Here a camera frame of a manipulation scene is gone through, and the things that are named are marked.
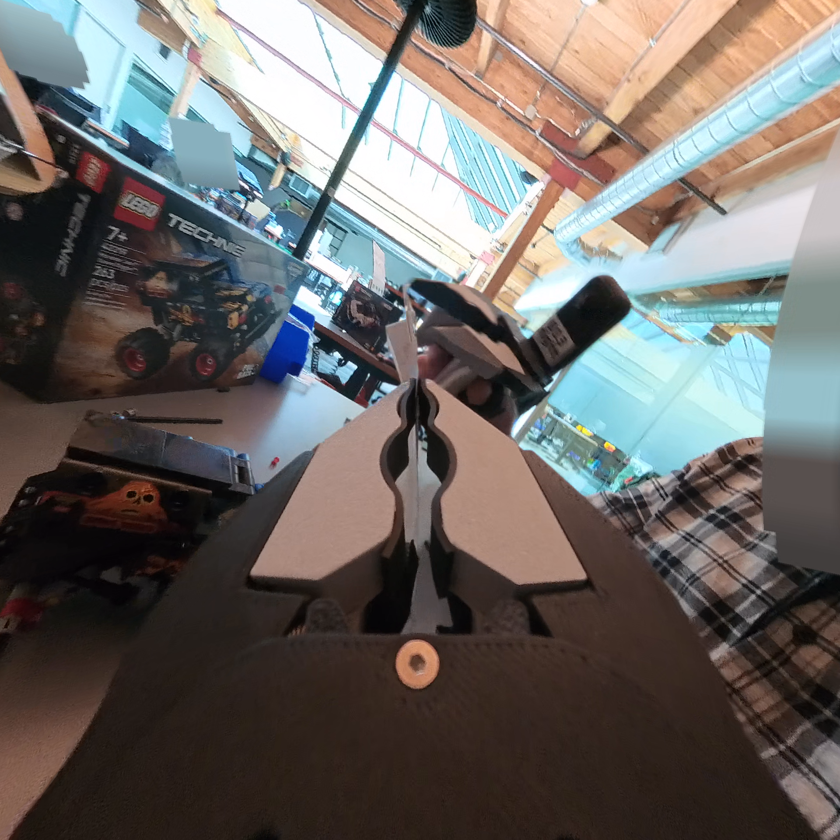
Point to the blue black brick truck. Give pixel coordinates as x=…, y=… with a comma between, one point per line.
x=118, y=505

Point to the black pole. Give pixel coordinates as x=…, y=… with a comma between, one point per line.
x=374, y=118

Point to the person's right hand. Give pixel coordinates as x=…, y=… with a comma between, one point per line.
x=483, y=398

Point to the blue storage bin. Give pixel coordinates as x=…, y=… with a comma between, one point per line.
x=286, y=348

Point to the white sticker sheet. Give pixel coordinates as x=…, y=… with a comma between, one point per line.
x=420, y=499

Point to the wooden background table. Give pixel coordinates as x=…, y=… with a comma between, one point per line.
x=348, y=355

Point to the black axle rod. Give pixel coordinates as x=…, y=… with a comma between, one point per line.
x=177, y=419

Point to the black picture box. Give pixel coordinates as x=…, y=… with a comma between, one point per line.
x=365, y=315

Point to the grey desk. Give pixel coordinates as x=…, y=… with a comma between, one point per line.
x=53, y=709

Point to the silver ventilation duct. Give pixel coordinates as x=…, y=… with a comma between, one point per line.
x=722, y=313
x=709, y=131

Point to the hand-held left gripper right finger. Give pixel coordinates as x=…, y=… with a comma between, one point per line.
x=519, y=525

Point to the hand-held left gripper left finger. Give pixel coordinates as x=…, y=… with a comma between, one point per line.
x=322, y=525

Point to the monster truck set box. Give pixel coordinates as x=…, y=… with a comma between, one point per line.
x=145, y=289

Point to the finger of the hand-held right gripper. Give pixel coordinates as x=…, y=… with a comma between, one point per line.
x=470, y=352

